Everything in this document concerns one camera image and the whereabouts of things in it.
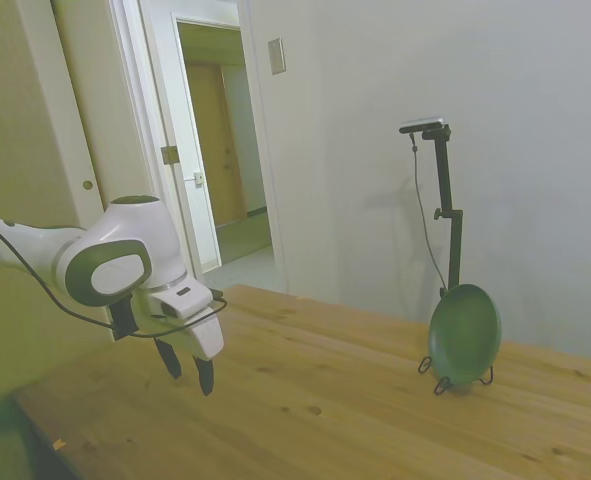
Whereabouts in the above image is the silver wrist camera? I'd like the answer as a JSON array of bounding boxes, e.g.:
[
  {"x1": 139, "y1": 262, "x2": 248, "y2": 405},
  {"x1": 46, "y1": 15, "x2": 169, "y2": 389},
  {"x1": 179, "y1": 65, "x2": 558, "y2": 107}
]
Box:
[{"x1": 153, "y1": 285, "x2": 214, "y2": 320}]

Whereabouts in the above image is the black wire plate stand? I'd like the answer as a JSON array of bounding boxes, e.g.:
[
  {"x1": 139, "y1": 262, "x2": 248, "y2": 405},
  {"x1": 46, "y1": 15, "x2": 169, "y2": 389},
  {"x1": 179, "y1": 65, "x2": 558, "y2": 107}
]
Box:
[{"x1": 418, "y1": 355, "x2": 494, "y2": 396}]

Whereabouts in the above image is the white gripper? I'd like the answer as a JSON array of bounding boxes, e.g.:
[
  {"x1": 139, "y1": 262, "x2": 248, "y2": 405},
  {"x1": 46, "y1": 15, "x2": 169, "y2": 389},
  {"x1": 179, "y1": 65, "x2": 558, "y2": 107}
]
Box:
[{"x1": 149, "y1": 304, "x2": 226, "y2": 397}]

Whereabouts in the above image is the black wrist bracket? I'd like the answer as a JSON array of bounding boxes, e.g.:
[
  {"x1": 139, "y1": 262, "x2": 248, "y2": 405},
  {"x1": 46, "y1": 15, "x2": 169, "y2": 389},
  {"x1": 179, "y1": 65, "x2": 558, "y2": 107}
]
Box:
[{"x1": 108, "y1": 294, "x2": 138, "y2": 343}]

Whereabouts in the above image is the wooden door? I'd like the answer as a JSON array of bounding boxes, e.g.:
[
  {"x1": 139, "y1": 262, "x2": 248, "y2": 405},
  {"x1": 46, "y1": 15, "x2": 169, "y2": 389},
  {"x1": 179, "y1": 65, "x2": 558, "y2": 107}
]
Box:
[{"x1": 184, "y1": 60, "x2": 249, "y2": 227}]

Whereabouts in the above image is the white door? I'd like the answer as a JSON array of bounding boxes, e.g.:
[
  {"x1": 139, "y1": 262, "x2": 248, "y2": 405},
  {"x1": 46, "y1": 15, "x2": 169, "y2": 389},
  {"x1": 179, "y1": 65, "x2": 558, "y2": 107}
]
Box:
[{"x1": 139, "y1": 0, "x2": 224, "y2": 275}]

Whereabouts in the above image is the beige wall switch plate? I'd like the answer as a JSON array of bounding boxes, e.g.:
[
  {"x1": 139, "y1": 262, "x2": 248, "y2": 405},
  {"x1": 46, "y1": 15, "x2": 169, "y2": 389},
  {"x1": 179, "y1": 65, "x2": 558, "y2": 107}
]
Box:
[{"x1": 267, "y1": 37, "x2": 287, "y2": 76}]

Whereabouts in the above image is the grey camera cable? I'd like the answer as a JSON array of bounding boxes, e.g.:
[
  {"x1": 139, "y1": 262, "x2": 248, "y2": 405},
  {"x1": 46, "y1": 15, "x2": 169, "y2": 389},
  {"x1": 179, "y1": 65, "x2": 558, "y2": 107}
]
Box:
[{"x1": 408, "y1": 132, "x2": 449, "y2": 292}]

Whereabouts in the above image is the green plate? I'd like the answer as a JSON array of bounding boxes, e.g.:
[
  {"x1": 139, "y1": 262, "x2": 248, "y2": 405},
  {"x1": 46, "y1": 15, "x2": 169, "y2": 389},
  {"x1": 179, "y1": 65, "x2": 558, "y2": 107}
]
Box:
[{"x1": 428, "y1": 283, "x2": 503, "y2": 387}]

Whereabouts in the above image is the grey exterior camera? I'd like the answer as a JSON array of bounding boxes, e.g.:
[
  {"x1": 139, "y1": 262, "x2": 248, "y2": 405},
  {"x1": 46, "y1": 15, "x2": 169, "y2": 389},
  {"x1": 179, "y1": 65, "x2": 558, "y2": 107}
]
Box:
[{"x1": 398, "y1": 115, "x2": 448, "y2": 135}]

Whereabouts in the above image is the black camera stand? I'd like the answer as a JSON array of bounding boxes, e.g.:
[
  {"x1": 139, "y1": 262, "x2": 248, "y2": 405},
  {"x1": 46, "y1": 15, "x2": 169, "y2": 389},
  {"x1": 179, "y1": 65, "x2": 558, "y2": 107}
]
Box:
[{"x1": 421, "y1": 125, "x2": 465, "y2": 301}]

